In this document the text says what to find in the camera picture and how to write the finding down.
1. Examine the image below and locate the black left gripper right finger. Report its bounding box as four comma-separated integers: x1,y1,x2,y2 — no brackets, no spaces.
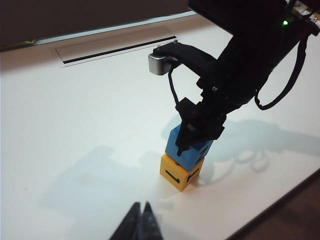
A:
140,201,164,240

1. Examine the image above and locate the thick black sleeved cable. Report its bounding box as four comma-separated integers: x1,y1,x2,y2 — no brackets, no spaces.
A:
254,34,309,111

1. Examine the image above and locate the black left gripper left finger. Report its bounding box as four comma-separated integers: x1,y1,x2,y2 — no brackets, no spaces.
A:
109,201,143,240

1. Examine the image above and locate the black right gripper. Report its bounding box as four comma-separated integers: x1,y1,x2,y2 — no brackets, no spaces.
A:
174,76,257,158

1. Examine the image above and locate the yellow letter block T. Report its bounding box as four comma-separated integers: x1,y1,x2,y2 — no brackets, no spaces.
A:
159,153,202,193

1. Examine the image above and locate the white desk cable slot cover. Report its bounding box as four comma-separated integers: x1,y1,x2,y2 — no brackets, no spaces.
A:
54,23,177,69

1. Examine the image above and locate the grey fabric desk divider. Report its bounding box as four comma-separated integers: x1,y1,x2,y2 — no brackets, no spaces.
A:
0,0,192,52

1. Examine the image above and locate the thin black camera cable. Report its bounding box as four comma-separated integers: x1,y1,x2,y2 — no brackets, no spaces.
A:
166,66,182,107

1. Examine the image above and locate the blue letter block Z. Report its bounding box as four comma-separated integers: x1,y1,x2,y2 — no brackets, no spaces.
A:
164,125,215,173

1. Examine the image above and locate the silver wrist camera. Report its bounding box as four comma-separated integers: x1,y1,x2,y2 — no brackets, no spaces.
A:
147,48,177,76

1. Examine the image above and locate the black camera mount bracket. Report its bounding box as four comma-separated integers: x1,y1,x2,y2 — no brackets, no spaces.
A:
153,41,221,84

